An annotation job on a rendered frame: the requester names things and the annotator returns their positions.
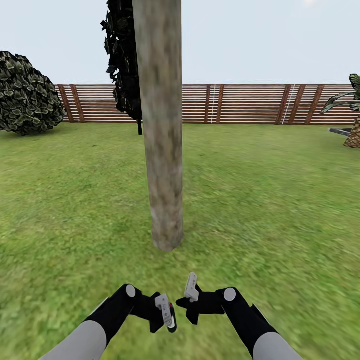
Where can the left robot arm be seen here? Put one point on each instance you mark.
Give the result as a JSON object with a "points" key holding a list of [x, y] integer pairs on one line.
{"points": [[90, 339]]}

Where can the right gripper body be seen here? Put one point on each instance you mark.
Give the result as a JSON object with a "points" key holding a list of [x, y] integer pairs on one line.
{"points": [[201, 307]]}

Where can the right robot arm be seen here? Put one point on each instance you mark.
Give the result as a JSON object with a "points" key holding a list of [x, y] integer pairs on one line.
{"points": [[261, 339]]}

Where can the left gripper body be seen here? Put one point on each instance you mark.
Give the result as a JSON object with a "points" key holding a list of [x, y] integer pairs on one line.
{"points": [[153, 313]]}

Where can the tree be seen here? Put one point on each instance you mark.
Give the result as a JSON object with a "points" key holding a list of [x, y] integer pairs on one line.
{"points": [[158, 36], [121, 45]]}

